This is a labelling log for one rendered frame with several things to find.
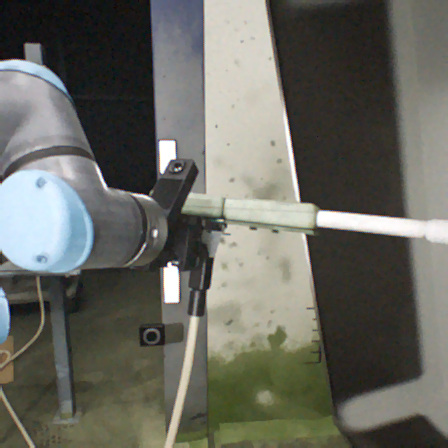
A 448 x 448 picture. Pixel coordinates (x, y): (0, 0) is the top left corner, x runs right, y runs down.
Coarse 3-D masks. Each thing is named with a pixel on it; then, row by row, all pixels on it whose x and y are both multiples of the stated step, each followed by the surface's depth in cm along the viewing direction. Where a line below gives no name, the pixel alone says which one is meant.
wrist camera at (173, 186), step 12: (168, 168) 54; (180, 168) 53; (192, 168) 54; (168, 180) 53; (180, 180) 53; (192, 180) 54; (156, 192) 53; (168, 192) 52; (180, 192) 52; (168, 204) 51; (180, 204) 52; (168, 216) 50
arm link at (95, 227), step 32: (64, 160) 36; (0, 192) 34; (32, 192) 33; (64, 192) 33; (96, 192) 36; (0, 224) 34; (32, 224) 33; (64, 224) 32; (96, 224) 35; (128, 224) 39; (32, 256) 33; (64, 256) 33; (96, 256) 37; (128, 256) 41
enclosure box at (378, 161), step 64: (320, 0) 86; (384, 0) 88; (320, 64) 89; (384, 64) 91; (320, 128) 92; (384, 128) 94; (320, 192) 95; (384, 192) 98; (320, 256) 99; (384, 256) 101; (320, 320) 102; (384, 320) 105; (384, 384) 110
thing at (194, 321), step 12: (36, 276) 254; (192, 324) 65; (36, 336) 245; (192, 336) 65; (24, 348) 235; (192, 348) 65; (192, 360) 66; (180, 384) 67; (180, 396) 68; (12, 408) 183; (180, 408) 69; (24, 432) 167; (168, 444) 72
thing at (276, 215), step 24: (216, 216) 63; (240, 216) 61; (264, 216) 59; (288, 216) 57; (312, 216) 56; (336, 216) 55; (360, 216) 54; (432, 240) 50; (192, 288) 65; (192, 312) 64
